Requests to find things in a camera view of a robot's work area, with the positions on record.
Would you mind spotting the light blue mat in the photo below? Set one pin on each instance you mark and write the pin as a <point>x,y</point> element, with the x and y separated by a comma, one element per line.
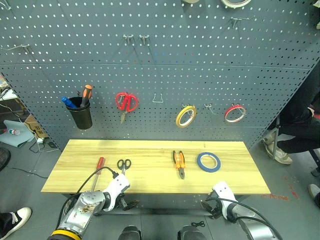
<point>15,138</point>

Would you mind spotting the white tape roll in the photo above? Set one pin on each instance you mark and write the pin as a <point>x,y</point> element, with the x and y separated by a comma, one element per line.
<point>235,3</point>

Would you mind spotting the yellow tape roll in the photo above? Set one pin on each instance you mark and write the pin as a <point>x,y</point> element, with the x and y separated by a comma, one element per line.
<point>180,117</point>

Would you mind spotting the beige tape roll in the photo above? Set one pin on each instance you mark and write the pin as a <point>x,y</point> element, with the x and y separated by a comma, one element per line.
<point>190,1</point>

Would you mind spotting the seated person in black trousers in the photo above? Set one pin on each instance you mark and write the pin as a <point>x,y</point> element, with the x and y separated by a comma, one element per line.
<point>300,120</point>

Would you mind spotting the black white sneaker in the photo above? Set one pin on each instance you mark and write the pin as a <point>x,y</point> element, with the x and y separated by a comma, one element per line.
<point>17,220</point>

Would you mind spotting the long silver peg hook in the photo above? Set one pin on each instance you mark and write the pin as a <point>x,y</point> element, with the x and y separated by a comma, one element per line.
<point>4,5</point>
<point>18,47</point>
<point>238,19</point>

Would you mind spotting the red tape roll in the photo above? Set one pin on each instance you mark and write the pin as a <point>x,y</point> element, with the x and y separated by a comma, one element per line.
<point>228,112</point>

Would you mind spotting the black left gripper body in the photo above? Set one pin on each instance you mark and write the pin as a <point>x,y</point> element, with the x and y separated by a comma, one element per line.
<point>122,201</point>

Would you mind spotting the black table frame bar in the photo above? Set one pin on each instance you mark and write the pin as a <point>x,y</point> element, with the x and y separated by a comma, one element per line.
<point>160,212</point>

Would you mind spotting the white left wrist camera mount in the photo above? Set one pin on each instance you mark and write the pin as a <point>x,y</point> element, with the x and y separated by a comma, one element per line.
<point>117,186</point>

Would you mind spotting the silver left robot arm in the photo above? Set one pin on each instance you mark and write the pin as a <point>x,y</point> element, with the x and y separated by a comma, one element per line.
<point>82,210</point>

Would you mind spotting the grey metal pegboard wall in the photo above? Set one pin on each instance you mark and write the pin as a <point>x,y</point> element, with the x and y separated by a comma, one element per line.
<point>175,75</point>

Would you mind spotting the dark rounded shape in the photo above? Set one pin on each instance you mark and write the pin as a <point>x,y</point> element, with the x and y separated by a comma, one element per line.
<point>190,233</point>
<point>130,233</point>

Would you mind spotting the orange black pliers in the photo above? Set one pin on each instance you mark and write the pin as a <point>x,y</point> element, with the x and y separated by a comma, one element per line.
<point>179,161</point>

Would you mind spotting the beige sneaker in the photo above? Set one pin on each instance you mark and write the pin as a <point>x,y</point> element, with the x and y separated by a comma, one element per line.
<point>280,152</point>

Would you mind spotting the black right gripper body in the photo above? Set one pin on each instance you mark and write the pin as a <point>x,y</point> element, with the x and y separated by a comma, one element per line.
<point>217,208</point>

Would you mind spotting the small silver peg hook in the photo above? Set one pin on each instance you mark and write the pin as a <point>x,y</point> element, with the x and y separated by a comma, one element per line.
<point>209,107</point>

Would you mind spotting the silver double peg hook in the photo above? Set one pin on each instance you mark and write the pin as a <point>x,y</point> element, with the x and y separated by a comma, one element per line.
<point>128,38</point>
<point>144,38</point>

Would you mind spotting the plastic water bottle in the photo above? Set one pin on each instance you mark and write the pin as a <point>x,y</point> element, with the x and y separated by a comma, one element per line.
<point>12,131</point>

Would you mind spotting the cardboard box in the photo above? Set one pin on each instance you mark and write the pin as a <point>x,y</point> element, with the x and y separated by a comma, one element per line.
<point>36,127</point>

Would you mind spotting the grey chair leg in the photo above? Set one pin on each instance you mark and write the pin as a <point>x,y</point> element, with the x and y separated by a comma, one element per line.
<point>275,140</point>

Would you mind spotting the black cup holder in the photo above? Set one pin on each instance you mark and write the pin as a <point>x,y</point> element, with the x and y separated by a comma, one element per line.
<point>81,117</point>

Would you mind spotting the blue tape roll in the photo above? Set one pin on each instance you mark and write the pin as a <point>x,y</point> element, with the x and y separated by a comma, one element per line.
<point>200,165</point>

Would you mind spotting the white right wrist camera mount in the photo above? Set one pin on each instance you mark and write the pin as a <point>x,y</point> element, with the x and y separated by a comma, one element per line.
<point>223,191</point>

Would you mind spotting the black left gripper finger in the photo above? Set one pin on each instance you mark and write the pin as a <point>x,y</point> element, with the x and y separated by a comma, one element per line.
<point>132,207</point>
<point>133,202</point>

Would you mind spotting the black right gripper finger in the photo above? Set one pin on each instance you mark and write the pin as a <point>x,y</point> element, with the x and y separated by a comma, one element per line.
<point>205,205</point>
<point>209,198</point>

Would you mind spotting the black round base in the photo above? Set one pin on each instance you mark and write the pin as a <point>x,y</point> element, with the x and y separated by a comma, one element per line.
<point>4,160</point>

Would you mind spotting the white shoe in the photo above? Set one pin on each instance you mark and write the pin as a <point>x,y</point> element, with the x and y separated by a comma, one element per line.
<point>313,190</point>

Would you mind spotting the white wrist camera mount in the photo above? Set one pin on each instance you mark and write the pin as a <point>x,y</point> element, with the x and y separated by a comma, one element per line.
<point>117,186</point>
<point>223,191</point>

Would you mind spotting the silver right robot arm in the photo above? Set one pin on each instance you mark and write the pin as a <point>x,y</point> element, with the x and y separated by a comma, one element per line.
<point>257,228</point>

